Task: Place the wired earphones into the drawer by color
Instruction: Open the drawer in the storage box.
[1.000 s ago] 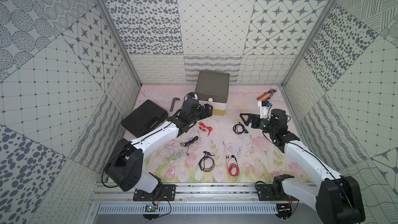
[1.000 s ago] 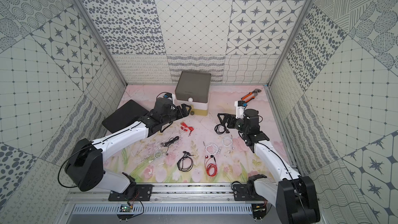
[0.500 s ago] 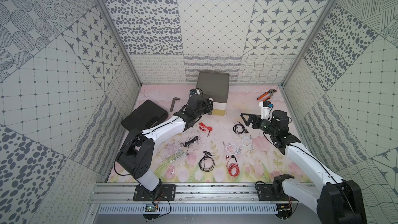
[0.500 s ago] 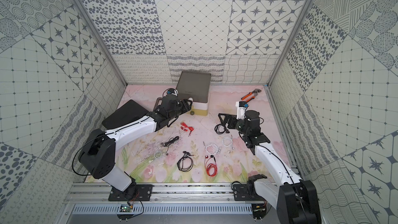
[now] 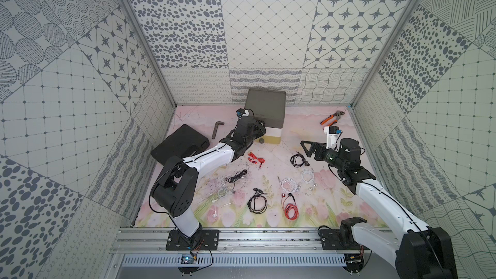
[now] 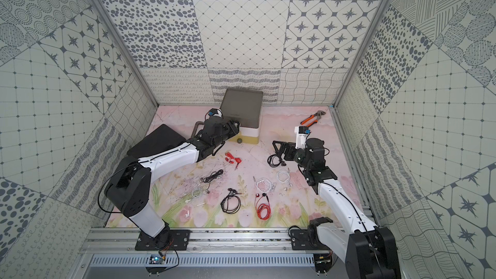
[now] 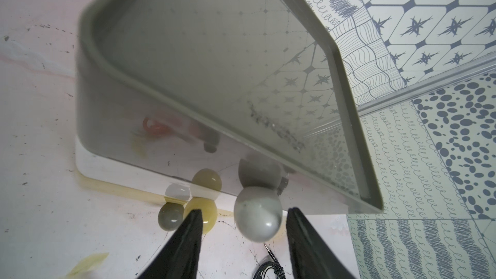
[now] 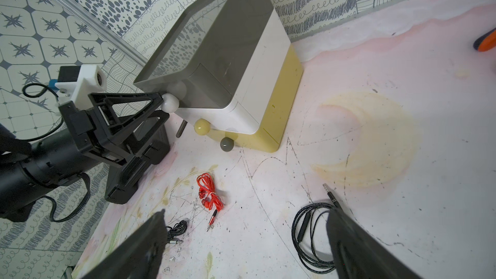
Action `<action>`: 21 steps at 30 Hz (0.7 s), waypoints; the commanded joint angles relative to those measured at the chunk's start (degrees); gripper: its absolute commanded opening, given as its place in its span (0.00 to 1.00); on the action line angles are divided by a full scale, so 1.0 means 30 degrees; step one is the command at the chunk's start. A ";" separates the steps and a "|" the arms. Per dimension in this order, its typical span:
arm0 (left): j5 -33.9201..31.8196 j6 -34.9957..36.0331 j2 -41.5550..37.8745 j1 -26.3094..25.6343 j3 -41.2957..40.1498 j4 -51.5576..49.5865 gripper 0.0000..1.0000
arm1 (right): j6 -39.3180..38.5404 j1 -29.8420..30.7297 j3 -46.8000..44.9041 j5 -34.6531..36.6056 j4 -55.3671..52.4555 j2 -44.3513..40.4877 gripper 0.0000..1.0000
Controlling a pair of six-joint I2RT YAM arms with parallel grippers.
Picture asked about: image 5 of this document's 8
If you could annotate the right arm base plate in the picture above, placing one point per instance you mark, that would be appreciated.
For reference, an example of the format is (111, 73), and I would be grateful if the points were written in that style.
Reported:
(332, 240)

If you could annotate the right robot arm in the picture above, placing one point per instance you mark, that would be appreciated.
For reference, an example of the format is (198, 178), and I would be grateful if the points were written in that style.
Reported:
(413, 248)

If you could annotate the white earphones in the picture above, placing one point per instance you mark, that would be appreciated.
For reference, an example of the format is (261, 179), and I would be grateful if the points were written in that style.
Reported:
(308, 177)
(289, 185)
(219, 200)

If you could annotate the white earphones centre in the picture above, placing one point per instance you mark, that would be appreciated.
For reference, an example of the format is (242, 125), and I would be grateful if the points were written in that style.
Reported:
(289, 185)

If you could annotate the white earphones right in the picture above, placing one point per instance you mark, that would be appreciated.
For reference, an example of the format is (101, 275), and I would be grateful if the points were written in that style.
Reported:
(308, 177)

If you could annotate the orange handled pliers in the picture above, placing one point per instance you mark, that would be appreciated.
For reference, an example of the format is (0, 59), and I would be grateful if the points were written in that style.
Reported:
(332, 119)

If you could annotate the dark hex key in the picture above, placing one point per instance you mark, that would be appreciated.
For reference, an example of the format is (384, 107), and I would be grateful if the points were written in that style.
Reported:
(215, 130)

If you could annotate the black plastic tool case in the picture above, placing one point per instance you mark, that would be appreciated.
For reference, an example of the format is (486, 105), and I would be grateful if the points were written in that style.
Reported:
(184, 142)

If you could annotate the black earphones front loop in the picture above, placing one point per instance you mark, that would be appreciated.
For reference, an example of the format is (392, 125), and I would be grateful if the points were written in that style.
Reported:
(258, 204)

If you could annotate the white earphones left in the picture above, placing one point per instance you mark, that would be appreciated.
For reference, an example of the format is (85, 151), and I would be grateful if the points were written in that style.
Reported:
(219, 200)

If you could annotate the aluminium mounting rail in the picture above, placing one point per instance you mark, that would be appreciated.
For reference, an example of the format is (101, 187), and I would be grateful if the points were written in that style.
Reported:
(230, 241)

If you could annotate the drawer cabinet frame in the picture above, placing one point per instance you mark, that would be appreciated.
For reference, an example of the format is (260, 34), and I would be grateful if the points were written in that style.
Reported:
(268, 106)

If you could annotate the slotted cable duct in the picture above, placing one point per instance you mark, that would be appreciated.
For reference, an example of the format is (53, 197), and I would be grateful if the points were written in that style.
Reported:
(235, 259)

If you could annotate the red earphones long bundle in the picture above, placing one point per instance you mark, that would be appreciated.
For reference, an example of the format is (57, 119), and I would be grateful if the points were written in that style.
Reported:
(289, 206)

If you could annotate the white drawer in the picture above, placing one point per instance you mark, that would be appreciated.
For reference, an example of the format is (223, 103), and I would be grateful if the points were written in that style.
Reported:
(273, 132)

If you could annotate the red earphones small bundle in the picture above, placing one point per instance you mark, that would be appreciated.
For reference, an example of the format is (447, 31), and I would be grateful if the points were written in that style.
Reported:
(256, 160)

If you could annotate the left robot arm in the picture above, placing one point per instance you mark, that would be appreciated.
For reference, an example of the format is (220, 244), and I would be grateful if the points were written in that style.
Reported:
(175, 187)

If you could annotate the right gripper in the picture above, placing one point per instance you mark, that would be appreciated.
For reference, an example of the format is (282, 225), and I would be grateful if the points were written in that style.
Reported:
(314, 145)

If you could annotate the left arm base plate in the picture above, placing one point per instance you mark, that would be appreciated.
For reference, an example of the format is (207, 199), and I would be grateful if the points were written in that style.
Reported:
(202, 240)

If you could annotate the yellow bottom drawer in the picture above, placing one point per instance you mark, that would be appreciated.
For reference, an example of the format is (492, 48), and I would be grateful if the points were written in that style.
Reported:
(270, 139)

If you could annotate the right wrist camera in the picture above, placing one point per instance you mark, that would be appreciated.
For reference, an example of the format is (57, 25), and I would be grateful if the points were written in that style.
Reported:
(332, 134)

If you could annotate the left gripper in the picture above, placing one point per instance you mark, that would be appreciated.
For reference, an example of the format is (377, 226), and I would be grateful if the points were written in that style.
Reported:
(258, 127)

